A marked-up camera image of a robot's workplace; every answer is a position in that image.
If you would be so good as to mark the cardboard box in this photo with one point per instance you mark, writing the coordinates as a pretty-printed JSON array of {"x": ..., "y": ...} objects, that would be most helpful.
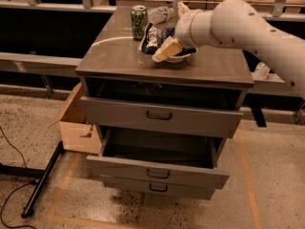
[{"x": 77, "y": 134}]

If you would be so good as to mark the grey drawer cabinet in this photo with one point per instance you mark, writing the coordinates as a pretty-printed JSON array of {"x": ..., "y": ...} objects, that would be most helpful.
[{"x": 114, "y": 68}]

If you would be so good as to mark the hand sanitizer bottle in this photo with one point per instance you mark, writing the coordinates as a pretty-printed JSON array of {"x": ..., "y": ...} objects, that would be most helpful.
[{"x": 261, "y": 71}]

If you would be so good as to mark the middle open grey drawer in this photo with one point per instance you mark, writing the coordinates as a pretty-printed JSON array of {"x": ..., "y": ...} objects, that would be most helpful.
[{"x": 158, "y": 157}]

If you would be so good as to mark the top grey drawer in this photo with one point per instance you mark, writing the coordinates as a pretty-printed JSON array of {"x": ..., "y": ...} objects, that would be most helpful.
[{"x": 160, "y": 118}]

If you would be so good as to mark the bottom grey drawer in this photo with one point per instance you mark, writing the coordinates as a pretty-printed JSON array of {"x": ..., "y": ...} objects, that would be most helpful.
[{"x": 157, "y": 188}]

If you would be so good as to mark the black metal floor bar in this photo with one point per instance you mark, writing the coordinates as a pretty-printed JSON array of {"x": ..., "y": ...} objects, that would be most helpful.
[{"x": 40, "y": 178}]

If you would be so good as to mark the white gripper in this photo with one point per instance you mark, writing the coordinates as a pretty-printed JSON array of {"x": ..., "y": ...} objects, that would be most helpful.
[{"x": 183, "y": 30}]

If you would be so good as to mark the blue chip bag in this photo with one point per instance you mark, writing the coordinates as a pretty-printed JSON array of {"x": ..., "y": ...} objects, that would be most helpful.
[{"x": 154, "y": 37}]

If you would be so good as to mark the green soda can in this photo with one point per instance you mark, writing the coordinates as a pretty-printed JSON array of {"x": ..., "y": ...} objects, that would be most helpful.
[{"x": 139, "y": 20}]

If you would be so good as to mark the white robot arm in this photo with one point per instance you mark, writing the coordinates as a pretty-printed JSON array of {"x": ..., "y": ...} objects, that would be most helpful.
[{"x": 236, "y": 24}]

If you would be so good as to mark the clear plastic water bottle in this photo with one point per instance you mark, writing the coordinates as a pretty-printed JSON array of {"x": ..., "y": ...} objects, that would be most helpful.
[{"x": 160, "y": 14}]

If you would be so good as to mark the grey metal rail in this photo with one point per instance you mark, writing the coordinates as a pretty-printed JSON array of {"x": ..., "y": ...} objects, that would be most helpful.
[{"x": 39, "y": 64}]

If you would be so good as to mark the white paper bowl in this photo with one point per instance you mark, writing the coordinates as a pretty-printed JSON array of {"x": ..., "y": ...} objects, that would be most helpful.
[{"x": 177, "y": 59}]

